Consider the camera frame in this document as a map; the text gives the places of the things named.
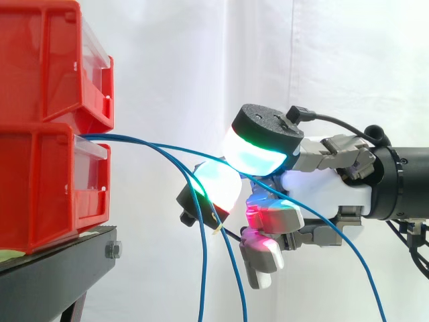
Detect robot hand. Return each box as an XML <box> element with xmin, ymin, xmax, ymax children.
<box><xmin>176</xmin><ymin>103</ymin><xmax>377</xmax><ymax>290</ymax></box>

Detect black coiled cable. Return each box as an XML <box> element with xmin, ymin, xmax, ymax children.
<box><xmin>364</xmin><ymin>124</ymin><xmax>392</xmax><ymax>147</ymax></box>

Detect black stand with green tape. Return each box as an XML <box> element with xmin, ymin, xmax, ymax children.
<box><xmin>0</xmin><ymin>224</ymin><xmax>123</xmax><ymax>322</ymax></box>

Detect red plastic bin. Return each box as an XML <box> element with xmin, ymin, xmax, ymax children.
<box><xmin>0</xmin><ymin>122</ymin><xmax>112</xmax><ymax>255</ymax></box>
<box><xmin>0</xmin><ymin>0</ymin><xmax>115</xmax><ymax>134</ymax></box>

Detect blue cable bundle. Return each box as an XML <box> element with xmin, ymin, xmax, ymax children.
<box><xmin>79</xmin><ymin>133</ymin><xmax>387</xmax><ymax>322</ymax></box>

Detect thin black cable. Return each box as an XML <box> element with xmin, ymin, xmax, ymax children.
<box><xmin>284</xmin><ymin>105</ymin><xmax>369</xmax><ymax>139</ymax></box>

